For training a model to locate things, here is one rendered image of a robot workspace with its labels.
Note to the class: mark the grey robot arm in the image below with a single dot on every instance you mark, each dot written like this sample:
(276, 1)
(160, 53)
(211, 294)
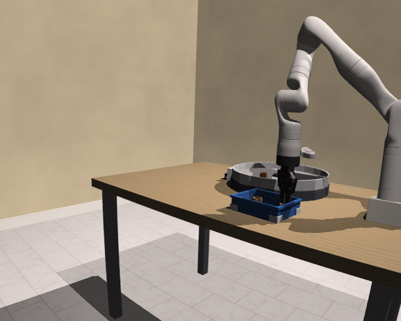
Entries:
(360, 75)

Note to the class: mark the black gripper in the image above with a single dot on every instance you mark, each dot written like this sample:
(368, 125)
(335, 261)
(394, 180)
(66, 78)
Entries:
(286, 178)

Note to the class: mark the blue crate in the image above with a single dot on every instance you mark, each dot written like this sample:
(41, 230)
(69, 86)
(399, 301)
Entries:
(269, 209)

